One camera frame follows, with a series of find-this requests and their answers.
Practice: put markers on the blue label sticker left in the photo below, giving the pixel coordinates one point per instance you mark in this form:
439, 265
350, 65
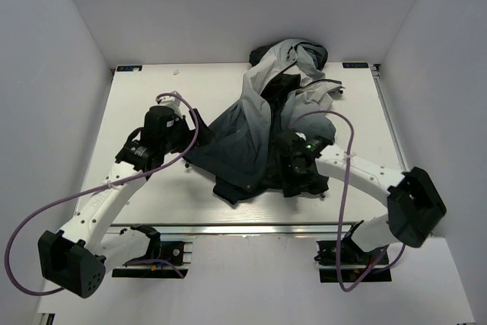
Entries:
128, 68

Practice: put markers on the aluminium right side rail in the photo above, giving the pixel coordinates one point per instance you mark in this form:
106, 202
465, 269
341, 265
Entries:
382, 94

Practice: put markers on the blue label sticker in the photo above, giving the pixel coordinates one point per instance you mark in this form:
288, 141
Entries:
355, 65
128, 68

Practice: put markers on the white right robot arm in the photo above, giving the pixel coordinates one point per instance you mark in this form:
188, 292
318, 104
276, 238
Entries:
414, 206

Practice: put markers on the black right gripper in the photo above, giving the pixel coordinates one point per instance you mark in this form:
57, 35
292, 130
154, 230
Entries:
291, 180

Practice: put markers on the dark navy and grey jacket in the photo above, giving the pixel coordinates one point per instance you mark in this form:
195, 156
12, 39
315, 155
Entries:
248, 148

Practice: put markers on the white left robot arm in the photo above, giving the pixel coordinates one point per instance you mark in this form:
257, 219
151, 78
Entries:
78, 255

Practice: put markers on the aluminium front table rail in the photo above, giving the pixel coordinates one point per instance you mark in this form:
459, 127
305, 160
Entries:
198, 230

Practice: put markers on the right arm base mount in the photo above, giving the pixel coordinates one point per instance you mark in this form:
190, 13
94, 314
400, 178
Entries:
353, 263

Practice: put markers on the blue label sticker right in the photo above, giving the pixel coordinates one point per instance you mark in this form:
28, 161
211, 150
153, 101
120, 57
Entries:
355, 65

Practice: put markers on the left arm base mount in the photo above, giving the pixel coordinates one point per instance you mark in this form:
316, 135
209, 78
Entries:
163, 254

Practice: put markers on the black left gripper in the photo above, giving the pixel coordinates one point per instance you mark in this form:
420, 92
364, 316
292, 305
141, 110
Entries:
189, 134

